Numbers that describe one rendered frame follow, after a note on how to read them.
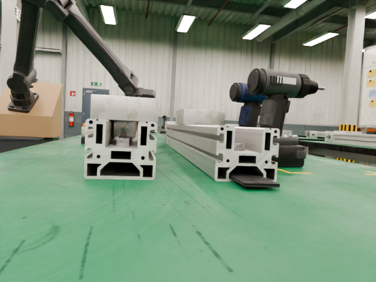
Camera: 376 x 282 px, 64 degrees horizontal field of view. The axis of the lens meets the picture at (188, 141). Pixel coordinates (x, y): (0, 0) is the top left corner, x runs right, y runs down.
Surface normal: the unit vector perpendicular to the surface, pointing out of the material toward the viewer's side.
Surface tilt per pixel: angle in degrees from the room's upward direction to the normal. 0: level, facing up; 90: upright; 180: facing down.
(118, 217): 0
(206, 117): 90
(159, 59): 90
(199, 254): 0
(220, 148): 90
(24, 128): 90
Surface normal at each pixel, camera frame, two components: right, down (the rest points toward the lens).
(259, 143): -0.98, -0.04
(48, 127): 0.18, 0.06
